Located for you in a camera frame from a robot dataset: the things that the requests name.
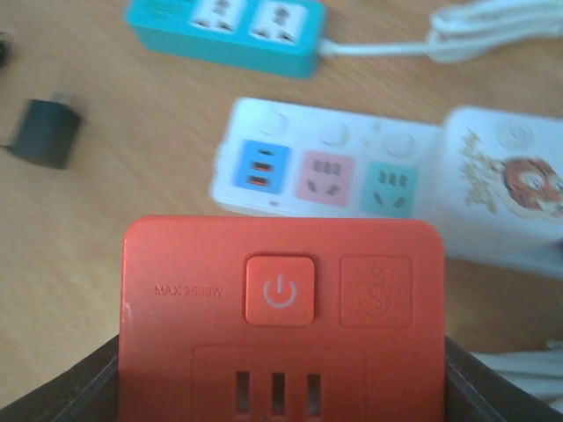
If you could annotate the long white multicolour power strip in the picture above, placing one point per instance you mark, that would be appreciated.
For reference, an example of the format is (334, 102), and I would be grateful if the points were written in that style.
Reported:
(296, 160)

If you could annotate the red cube adapter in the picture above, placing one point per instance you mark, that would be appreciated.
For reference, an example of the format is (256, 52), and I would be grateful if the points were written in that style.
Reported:
(281, 319)

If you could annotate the small black charger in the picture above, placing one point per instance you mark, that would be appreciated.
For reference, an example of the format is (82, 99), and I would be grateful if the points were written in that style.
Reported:
(47, 130)

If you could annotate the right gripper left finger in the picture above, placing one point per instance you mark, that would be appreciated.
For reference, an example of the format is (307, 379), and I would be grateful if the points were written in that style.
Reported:
(88, 391)

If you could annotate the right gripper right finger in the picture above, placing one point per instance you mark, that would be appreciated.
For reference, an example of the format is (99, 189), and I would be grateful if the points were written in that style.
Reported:
(475, 392)

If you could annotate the teal power strip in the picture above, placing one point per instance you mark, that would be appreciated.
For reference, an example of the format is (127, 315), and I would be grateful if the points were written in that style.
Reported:
(274, 37)

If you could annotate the white cube adapter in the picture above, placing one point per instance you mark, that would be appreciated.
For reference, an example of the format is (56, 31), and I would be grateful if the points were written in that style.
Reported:
(496, 189)

